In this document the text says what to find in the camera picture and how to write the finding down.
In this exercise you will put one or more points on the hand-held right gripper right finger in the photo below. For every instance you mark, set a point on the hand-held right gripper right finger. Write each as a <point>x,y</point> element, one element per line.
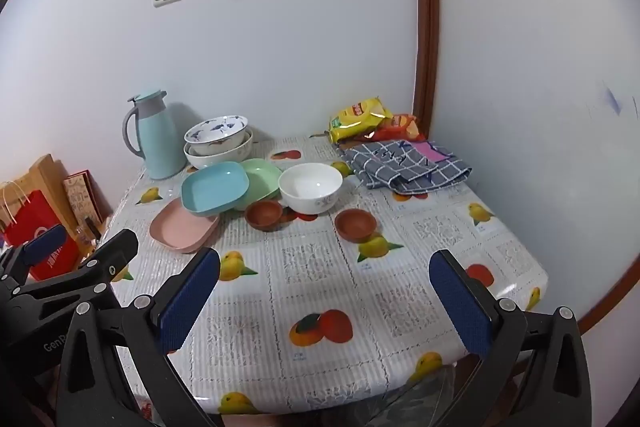
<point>461,307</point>

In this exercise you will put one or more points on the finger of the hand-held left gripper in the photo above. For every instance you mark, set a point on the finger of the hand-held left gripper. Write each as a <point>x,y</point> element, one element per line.
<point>45,243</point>
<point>112,254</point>

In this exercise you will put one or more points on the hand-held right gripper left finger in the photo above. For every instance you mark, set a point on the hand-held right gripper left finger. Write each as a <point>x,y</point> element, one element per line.
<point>189,304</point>

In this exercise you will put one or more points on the small brown bowl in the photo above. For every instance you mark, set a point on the small brown bowl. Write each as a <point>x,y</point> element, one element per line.
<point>355,224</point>
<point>263,214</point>

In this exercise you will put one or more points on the red paper bag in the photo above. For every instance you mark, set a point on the red paper bag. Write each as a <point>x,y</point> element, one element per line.
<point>30,219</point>

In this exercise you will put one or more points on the patterned cardboard box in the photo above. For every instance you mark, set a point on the patterned cardboard box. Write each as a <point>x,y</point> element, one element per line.
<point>82,202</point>

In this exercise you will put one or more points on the brown paper bag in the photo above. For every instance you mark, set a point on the brown paper bag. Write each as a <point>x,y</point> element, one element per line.
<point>47,177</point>

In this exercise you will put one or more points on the pink plate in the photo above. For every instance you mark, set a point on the pink plate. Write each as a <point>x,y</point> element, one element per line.
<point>180,232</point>

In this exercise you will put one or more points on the light blue plate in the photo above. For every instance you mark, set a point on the light blue plate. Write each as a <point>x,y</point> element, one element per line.
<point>215,187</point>

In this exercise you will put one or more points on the light blue thermos jug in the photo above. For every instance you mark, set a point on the light blue thermos jug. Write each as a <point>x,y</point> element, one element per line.
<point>160,142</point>

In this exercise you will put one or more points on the fruit printed tablecloth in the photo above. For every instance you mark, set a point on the fruit printed tablecloth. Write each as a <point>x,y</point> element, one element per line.
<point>310,287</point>

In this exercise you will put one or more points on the large white bowl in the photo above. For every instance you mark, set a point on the large white bowl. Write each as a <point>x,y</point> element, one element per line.
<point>220,159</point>

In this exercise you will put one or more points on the light green plate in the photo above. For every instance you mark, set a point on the light green plate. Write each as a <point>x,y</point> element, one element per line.
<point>262,179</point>

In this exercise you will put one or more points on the brown wooden skirting board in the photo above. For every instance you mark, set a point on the brown wooden skirting board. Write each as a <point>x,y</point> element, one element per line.
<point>615,292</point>

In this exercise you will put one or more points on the grey checkered cloth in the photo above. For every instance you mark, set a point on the grey checkered cloth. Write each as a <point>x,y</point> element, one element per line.
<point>395,167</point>

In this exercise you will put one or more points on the white bowl with red bat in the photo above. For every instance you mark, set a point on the white bowl with red bat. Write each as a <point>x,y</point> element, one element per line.
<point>215,129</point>

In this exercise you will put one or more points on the plain white bowl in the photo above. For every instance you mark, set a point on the plain white bowl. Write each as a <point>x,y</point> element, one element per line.
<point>310,187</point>

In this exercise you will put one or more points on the red chip bag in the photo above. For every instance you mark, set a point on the red chip bag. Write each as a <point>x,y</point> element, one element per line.
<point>405,127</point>

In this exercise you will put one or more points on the yellow chip bag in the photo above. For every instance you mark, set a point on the yellow chip bag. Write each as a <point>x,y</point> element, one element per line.
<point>357,117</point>

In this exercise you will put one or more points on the brown wooden door frame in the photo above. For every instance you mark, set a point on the brown wooden door frame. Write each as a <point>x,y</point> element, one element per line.
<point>426,22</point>

